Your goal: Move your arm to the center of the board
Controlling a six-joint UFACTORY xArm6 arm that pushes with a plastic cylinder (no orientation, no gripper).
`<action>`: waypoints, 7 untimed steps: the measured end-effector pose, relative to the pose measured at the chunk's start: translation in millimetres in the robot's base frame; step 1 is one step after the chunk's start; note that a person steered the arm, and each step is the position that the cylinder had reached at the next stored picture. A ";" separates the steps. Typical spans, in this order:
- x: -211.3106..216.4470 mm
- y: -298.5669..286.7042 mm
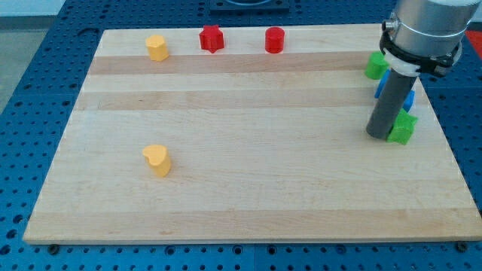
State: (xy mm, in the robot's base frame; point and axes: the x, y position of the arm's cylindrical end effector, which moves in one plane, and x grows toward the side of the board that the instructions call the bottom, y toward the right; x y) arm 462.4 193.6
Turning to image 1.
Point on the yellow heart block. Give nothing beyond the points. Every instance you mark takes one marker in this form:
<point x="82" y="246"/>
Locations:
<point x="158" y="159"/>

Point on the blue block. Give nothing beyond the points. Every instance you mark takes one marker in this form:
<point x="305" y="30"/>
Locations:
<point x="408" y="102"/>

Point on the red cylinder block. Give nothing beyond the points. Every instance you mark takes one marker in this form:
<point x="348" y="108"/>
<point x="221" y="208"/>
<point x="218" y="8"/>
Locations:
<point x="274" y="39"/>

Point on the green star block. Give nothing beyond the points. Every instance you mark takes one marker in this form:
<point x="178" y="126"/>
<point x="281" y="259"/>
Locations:
<point x="403" y="128"/>

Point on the yellow hexagon block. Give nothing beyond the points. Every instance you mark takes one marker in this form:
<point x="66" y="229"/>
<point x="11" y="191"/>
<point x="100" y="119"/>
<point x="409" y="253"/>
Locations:
<point x="157" y="48"/>

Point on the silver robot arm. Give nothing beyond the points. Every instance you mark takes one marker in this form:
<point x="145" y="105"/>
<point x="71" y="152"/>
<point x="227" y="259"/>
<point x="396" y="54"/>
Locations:
<point x="429" y="27"/>

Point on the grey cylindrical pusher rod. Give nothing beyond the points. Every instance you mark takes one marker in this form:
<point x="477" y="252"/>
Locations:
<point x="389" y="104"/>

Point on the light wooden board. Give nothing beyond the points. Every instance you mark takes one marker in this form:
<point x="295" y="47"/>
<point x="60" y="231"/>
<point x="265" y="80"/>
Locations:
<point x="264" y="148"/>

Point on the red star block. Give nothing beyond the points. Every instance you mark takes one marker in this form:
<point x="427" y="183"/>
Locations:
<point x="211" y="38"/>

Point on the green cylinder block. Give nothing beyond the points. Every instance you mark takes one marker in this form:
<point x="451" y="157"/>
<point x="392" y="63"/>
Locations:
<point x="376" y="66"/>

